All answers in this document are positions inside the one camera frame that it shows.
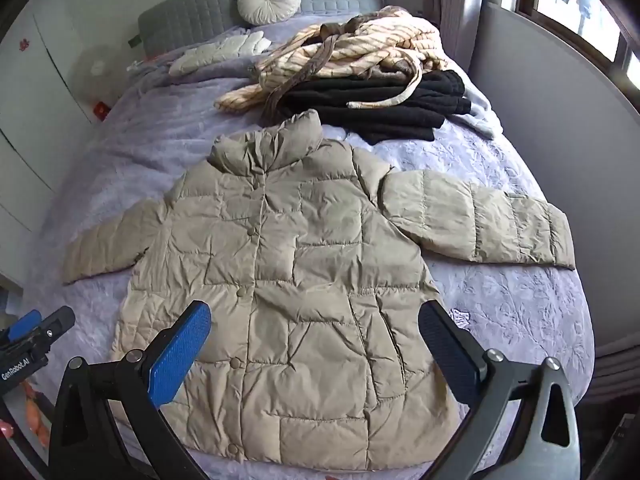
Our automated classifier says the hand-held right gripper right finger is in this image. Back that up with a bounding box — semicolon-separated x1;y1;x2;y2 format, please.
417;301;583;480

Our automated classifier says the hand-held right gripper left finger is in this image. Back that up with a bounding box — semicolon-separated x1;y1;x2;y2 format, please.
47;300;213;480

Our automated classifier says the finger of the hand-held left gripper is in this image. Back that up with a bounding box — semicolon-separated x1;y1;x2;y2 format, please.
0;309;43;343
30;306;76;348

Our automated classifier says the beige puffer jacket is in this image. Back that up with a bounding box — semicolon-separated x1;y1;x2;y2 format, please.
61;109;576;472

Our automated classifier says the orange object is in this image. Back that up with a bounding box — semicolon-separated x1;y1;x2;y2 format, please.
22;380;51;436

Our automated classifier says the lavender bed blanket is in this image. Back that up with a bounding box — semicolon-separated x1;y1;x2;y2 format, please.
30;25;596;480

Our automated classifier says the white wardrobe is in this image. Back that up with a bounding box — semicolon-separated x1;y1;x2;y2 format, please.
0;10;96;281

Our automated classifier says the white cloth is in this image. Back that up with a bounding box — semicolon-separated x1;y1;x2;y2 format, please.
447;82;505;140

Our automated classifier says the black garment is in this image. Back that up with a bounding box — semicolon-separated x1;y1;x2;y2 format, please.
274;70;472;145

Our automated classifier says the white fan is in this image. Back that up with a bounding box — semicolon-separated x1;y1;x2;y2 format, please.
72;47;121;106

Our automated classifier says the cream quilted garment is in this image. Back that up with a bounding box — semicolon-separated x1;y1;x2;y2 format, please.
168;30;273;77

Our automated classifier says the grey curtain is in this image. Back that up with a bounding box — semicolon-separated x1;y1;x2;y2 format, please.
437;0;488;78

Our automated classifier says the window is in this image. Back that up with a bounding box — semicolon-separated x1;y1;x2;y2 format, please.
517;0;640;96

